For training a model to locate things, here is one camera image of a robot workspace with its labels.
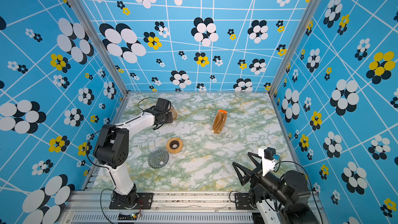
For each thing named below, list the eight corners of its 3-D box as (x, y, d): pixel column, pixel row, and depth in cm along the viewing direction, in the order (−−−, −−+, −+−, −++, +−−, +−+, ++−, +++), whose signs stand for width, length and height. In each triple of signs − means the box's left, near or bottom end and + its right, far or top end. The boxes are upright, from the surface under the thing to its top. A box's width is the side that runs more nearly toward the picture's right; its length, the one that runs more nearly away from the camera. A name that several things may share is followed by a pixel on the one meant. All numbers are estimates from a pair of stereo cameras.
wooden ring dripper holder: (165, 153, 91) (164, 151, 89) (168, 139, 97) (167, 137, 95) (181, 153, 91) (181, 151, 89) (183, 139, 97) (182, 137, 95)
